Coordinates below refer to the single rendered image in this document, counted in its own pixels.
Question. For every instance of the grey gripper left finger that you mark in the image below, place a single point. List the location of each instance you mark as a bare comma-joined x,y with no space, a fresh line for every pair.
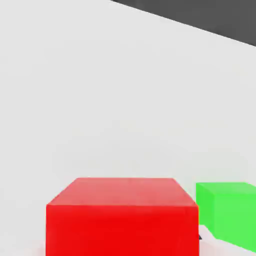
42,251

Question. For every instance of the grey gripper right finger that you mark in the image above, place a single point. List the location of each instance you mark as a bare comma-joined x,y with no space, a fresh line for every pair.
200,238

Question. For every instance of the small red cube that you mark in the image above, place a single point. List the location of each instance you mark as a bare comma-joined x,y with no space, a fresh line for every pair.
122,226

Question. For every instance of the small green cube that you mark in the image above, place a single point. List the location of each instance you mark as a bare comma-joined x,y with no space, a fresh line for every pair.
232,212

